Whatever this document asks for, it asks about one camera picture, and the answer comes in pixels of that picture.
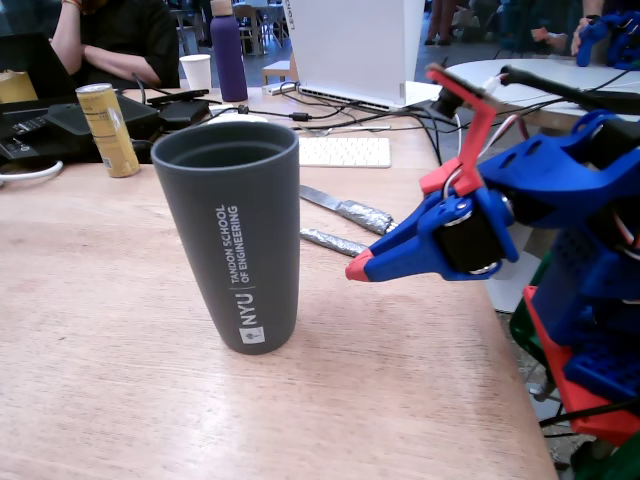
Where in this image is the black phone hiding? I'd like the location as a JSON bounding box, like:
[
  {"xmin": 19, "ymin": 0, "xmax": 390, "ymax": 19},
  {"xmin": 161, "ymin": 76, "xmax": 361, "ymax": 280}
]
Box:
[{"xmin": 146, "ymin": 88, "xmax": 210, "ymax": 107}]

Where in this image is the black laptop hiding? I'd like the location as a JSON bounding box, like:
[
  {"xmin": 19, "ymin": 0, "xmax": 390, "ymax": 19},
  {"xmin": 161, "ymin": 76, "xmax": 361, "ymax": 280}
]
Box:
[{"xmin": 0, "ymin": 32, "xmax": 161, "ymax": 166}]

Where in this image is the knife with tape-wrapped handle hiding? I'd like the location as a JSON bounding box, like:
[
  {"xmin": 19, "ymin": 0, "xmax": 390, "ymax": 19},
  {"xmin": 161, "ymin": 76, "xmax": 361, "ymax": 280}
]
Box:
[{"xmin": 298, "ymin": 183, "xmax": 396, "ymax": 236}]

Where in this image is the red camera mount with camera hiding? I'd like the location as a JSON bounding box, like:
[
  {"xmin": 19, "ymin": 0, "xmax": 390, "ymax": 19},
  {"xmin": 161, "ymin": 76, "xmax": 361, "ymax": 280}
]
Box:
[{"xmin": 419, "ymin": 63, "xmax": 499, "ymax": 197}]

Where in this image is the thin black table cable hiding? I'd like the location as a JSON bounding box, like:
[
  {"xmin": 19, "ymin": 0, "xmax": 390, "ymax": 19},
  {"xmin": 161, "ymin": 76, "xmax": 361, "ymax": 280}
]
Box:
[{"xmin": 238, "ymin": 79, "xmax": 362, "ymax": 124}]

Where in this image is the blue gripper black motor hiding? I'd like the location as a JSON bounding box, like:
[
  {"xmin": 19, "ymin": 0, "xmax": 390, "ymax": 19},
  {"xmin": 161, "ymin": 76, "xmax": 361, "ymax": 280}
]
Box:
[{"xmin": 344, "ymin": 189, "xmax": 521, "ymax": 284}]

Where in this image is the red robot base plate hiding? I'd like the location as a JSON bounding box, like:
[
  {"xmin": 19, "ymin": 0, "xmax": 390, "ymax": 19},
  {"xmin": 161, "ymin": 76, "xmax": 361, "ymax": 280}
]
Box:
[{"xmin": 522, "ymin": 285, "xmax": 640, "ymax": 447}]

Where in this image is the yellow paper bag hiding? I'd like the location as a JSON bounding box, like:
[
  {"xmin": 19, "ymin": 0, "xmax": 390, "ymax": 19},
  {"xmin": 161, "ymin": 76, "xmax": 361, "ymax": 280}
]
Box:
[{"xmin": 0, "ymin": 69, "xmax": 39, "ymax": 104}]

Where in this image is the blue background robot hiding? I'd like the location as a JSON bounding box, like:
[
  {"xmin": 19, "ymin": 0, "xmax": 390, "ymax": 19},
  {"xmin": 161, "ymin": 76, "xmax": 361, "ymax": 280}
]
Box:
[{"xmin": 574, "ymin": 12, "xmax": 640, "ymax": 71}]

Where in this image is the purple water bottle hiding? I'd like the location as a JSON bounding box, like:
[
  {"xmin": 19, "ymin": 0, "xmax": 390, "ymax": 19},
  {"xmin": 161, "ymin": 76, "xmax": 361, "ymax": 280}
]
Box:
[{"xmin": 208, "ymin": 0, "xmax": 250, "ymax": 103}]

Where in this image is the round white pedestal table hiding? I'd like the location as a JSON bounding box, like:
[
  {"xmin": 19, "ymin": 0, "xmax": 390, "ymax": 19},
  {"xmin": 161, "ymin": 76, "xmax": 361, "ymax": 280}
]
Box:
[{"xmin": 442, "ymin": 58, "xmax": 640, "ymax": 314}]

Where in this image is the thin silver metal utensil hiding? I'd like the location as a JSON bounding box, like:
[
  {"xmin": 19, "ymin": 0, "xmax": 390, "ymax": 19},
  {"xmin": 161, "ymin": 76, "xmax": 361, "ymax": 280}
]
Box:
[{"xmin": 299, "ymin": 123, "xmax": 392, "ymax": 137}]

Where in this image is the yellow drink can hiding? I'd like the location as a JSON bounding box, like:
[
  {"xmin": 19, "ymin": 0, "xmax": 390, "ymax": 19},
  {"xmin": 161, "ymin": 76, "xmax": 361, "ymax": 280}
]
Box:
[{"xmin": 74, "ymin": 82, "xmax": 141, "ymax": 179}]

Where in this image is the person in black shirt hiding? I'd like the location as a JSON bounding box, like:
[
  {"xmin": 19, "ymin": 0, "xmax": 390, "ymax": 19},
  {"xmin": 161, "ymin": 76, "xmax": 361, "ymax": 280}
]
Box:
[{"xmin": 49, "ymin": 0, "xmax": 181, "ymax": 91}]

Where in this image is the wooden chair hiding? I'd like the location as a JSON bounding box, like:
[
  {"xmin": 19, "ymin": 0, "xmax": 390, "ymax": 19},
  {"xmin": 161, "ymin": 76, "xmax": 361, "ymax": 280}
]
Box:
[{"xmin": 262, "ymin": 52, "xmax": 301, "ymax": 86}]

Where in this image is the thick white cable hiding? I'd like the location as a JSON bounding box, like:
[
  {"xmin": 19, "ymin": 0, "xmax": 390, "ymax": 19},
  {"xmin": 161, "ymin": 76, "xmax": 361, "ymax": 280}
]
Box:
[{"xmin": 0, "ymin": 159, "xmax": 65, "ymax": 183}]

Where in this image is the black power brick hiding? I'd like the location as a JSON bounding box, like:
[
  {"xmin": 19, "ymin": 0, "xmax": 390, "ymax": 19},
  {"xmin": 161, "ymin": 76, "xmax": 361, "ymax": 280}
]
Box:
[{"xmin": 158, "ymin": 99, "xmax": 211, "ymax": 129}]

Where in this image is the fork with tape-wrapped handle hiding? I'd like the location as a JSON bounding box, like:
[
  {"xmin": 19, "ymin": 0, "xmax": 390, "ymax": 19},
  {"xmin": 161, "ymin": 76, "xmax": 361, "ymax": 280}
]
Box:
[{"xmin": 299, "ymin": 227, "xmax": 371, "ymax": 259}]

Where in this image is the gray NYU tumbler cup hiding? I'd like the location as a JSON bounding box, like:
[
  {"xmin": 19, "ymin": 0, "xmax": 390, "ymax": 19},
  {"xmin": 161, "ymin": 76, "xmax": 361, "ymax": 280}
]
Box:
[{"xmin": 150, "ymin": 121, "xmax": 301, "ymax": 356}]

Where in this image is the white paper cup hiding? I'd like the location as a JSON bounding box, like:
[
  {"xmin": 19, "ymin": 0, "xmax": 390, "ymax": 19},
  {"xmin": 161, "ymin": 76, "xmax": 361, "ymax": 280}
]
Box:
[{"xmin": 178, "ymin": 53, "xmax": 213, "ymax": 91}]

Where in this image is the white laptop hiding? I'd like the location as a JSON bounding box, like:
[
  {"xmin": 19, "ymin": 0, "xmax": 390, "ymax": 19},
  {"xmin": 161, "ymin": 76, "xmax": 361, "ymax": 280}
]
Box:
[{"xmin": 282, "ymin": 0, "xmax": 461, "ymax": 111}]

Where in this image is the black camera cable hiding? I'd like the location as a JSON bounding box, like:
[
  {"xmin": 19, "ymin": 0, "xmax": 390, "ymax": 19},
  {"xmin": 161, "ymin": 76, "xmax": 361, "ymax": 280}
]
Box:
[{"xmin": 499, "ymin": 64, "xmax": 640, "ymax": 429}]

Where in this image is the white keyboard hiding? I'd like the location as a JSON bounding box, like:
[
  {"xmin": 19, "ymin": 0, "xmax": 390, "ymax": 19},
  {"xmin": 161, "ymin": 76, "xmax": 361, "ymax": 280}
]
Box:
[{"xmin": 298, "ymin": 136, "xmax": 393, "ymax": 169}]

